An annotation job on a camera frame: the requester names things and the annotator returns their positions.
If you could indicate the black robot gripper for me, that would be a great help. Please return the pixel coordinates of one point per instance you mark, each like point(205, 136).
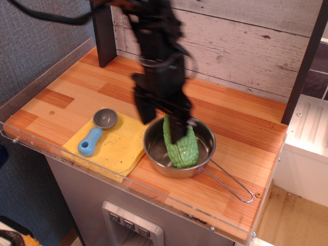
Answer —
point(160, 86)

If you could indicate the stainless steel pan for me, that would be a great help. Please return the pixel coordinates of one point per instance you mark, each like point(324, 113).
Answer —
point(155, 148)

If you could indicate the green bitter gourd toy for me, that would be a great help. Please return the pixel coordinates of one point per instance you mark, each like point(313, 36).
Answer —
point(184, 153)

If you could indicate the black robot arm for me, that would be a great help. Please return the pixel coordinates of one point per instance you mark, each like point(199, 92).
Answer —
point(157, 31)

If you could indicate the blue grey toy spoon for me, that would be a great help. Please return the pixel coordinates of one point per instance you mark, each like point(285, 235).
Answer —
point(103, 119)

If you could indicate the yellow folded cloth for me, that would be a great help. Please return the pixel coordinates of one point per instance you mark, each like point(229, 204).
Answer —
point(117, 152)

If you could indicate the grey toy fridge cabinet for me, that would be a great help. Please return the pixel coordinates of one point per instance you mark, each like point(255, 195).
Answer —
point(85, 193)

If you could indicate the silver dispenser panel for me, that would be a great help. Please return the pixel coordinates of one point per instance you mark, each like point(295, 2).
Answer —
point(127, 228)

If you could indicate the white toy sink unit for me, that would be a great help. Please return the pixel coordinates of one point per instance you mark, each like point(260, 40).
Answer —
point(302, 166)

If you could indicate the orange object bottom left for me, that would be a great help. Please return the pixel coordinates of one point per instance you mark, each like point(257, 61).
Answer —
point(30, 241)

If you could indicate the dark left upright post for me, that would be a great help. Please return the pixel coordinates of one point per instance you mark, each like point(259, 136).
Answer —
point(104, 36)

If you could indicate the dark upright post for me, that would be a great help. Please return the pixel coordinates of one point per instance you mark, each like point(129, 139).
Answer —
point(308, 58)
point(104, 36)

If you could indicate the dark right upright post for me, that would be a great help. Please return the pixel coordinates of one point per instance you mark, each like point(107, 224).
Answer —
point(308, 58)

